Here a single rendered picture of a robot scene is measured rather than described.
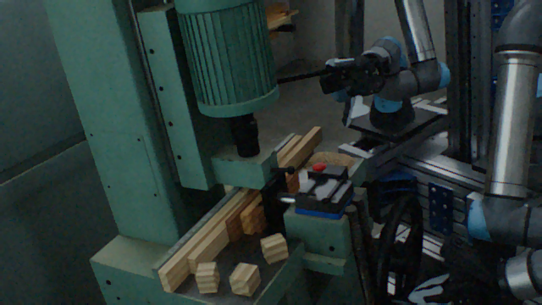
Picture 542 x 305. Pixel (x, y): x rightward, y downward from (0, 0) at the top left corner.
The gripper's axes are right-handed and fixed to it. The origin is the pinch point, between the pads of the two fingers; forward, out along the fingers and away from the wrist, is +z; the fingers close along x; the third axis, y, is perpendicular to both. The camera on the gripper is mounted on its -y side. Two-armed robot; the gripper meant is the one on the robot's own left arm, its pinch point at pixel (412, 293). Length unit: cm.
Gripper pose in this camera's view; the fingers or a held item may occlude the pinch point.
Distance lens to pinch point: 111.5
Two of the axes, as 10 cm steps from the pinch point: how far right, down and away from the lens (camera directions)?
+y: 5.4, 8.3, 1.2
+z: -6.8, 3.5, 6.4
